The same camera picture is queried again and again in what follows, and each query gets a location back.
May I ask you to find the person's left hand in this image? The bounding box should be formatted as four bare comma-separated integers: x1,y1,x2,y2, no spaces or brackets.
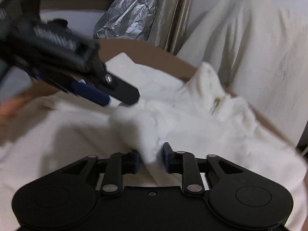
0,95,28,128

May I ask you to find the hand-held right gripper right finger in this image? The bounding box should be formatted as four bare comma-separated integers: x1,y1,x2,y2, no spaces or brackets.
163,142,251,195

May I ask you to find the white hanging robe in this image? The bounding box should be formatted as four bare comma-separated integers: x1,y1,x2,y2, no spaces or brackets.
177,0,308,150

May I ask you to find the beige curtain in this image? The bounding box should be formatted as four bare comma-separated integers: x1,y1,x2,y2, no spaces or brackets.
148,0,196,53

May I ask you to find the white long-sleeve shirt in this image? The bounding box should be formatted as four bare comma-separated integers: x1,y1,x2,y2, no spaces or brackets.
0,52,308,231

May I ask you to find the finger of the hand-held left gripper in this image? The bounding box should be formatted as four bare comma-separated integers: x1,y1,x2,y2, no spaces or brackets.
95,60,141,106
72,80,112,107

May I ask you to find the silver plastic bag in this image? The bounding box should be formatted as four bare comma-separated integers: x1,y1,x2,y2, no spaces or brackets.
93,0,162,40

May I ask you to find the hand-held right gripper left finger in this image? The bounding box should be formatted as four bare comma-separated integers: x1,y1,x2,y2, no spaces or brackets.
55,149,142,196

